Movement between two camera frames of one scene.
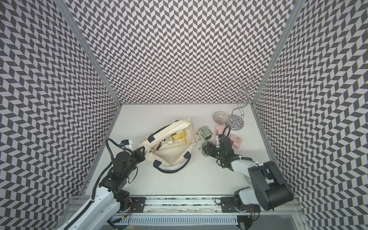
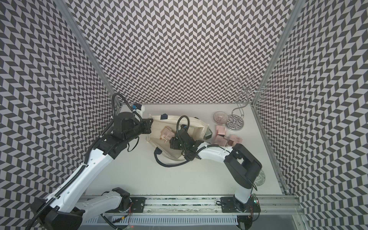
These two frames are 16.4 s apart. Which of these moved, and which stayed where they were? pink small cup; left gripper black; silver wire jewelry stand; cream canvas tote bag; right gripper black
Moved: cream canvas tote bag; right gripper black; left gripper black
Stayed: pink small cup; silver wire jewelry stand
